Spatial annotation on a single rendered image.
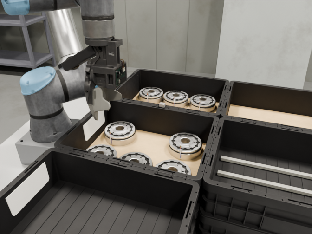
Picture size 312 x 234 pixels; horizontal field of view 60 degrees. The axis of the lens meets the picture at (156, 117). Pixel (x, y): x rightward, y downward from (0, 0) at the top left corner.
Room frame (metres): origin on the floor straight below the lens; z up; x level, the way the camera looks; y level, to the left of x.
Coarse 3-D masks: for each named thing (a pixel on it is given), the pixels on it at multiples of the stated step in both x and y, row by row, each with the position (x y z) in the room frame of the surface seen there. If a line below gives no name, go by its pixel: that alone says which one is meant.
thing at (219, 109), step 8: (136, 72) 1.08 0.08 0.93; (160, 72) 1.09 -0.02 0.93; (168, 72) 1.08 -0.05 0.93; (128, 80) 1.00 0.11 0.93; (216, 80) 1.01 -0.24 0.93; (224, 80) 1.00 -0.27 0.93; (120, 88) 0.93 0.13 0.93; (224, 88) 0.92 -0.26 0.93; (224, 96) 0.86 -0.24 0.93; (152, 104) 0.80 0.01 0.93; (200, 112) 0.74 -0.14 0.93; (208, 112) 0.74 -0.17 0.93; (216, 112) 0.74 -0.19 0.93
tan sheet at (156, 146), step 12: (144, 132) 0.78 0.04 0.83; (96, 144) 0.71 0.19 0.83; (108, 144) 0.71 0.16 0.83; (132, 144) 0.71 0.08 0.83; (144, 144) 0.71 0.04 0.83; (156, 144) 0.71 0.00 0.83; (168, 144) 0.71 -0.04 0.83; (204, 144) 0.71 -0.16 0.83; (120, 156) 0.65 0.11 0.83; (156, 156) 0.65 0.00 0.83; (168, 156) 0.65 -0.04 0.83; (192, 168) 0.59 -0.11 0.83
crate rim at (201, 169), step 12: (156, 108) 0.77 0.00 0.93; (168, 108) 0.77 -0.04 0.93; (84, 120) 0.70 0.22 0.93; (216, 120) 0.70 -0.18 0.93; (72, 132) 0.64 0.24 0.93; (60, 144) 0.57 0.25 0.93; (96, 156) 0.53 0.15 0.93; (108, 156) 0.53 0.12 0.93; (204, 156) 0.54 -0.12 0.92; (144, 168) 0.48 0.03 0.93; (156, 168) 0.48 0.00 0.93; (204, 168) 0.48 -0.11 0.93
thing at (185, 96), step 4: (168, 92) 1.03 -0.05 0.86; (172, 92) 1.03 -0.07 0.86; (180, 92) 1.03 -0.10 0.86; (184, 92) 1.03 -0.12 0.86; (164, 96) 0.99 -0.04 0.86; (168, 96) 0.99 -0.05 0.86; (184, 96) 0.99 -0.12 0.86; (168, 100) 0.96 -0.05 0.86; (172, 100) 0.96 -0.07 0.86; (176, 100) 0.96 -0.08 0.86; (180, 100) 0.96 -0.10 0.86; (184, 100) 0.96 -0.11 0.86
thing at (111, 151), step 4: (100, 144) 0.67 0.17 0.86; (104, 144) 0.67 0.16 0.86; (88, 148) 0.65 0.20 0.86; (92, 148) 0.65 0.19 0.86; (96, 148) 0.65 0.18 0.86; (100, 148) 0.65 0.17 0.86; (104, 148) 0.65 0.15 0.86; (108, 148) 0.65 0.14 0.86; (112, 148) 0.65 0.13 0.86; (108, 152) 0.63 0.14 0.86; (112, 152) 0.63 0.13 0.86; (116, 152) 0.63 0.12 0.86; (116, 156) 0.61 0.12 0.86
